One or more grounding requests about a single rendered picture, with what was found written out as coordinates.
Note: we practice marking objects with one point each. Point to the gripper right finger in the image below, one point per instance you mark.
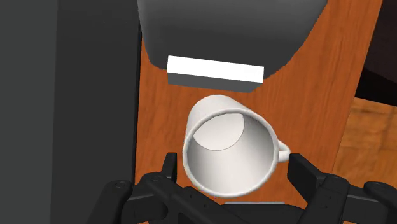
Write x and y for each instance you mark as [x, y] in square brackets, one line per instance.
[332, 198]

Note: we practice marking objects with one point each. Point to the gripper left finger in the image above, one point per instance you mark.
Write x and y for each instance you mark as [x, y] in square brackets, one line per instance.
[155, 198]

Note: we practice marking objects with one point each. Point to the white mug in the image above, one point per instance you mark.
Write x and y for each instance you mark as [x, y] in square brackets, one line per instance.
[229, 167]

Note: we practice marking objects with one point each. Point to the brown wooden table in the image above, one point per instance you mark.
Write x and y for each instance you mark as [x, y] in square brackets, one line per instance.
[313, 108]

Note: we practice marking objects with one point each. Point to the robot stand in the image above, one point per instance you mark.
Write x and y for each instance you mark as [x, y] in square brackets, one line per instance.
[93, 93]

